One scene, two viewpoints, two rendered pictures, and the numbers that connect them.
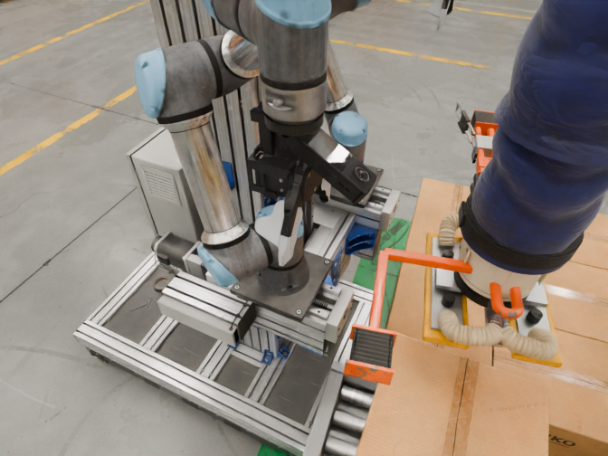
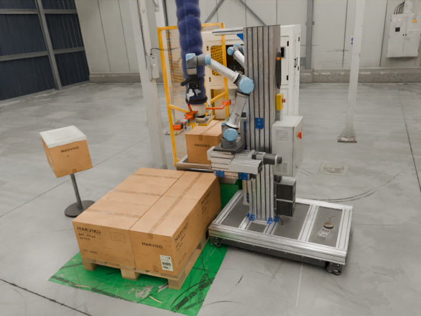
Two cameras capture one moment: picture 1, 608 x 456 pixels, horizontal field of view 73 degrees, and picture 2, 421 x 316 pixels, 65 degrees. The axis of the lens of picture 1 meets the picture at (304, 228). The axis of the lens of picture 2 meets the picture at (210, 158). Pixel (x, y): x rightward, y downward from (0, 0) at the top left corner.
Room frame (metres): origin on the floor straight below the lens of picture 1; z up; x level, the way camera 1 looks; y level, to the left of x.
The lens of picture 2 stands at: (4.01, -0.23, 2.06)
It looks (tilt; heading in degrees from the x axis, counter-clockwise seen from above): 22 degrees down; 182
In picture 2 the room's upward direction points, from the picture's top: 5 degrees counter-clockwise
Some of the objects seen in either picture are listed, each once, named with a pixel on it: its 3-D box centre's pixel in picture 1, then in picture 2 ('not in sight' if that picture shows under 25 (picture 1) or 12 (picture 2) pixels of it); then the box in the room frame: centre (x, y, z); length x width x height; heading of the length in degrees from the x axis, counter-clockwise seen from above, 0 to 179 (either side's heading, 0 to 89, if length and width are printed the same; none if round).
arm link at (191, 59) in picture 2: not in sight; (191, 61); (1.35, -0.41, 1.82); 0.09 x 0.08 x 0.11; 95
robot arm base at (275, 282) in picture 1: (282, 262); not in sight; (0.75, 0.06, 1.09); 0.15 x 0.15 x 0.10
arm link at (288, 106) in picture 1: (292, 95); not in sight; (0.45, 0.01, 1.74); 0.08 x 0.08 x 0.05
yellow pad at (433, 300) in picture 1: (446, 280); (206, 119); (0.64, -0.35, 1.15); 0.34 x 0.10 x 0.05; 167
